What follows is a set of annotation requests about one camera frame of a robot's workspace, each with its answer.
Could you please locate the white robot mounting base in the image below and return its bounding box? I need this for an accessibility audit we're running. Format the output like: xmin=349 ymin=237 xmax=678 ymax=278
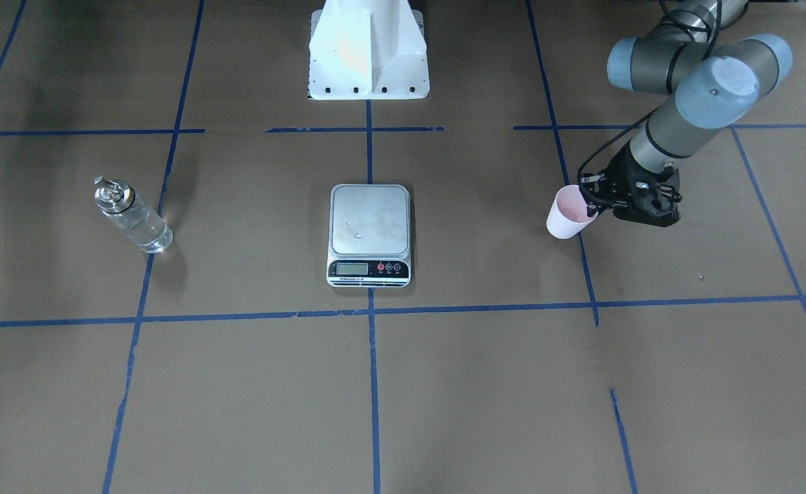
xmin=307 ymin=1 xmax=431 ymax=101

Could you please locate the silver digital kitchen scale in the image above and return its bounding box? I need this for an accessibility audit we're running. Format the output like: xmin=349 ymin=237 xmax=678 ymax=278
xmin=325 ymin=184 xmax=413 ymax=288

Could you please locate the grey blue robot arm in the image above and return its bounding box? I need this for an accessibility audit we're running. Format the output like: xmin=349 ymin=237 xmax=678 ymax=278
xmin=576 ymin=1 xmax=794 ymax=227

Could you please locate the clear glass sauce bottle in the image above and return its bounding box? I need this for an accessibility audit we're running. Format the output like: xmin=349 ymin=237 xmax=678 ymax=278
xmin=93 ymin=176 xmax=174 ymax=254

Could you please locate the pink plastic cup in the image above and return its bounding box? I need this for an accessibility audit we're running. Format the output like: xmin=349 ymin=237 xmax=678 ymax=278
xmin=546 ymin=185 xmax=598 ymax=239

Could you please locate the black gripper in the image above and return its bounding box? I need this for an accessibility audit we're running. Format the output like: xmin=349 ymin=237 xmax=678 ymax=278
xmin=579 ymin=145 xmax=682 ymax=227

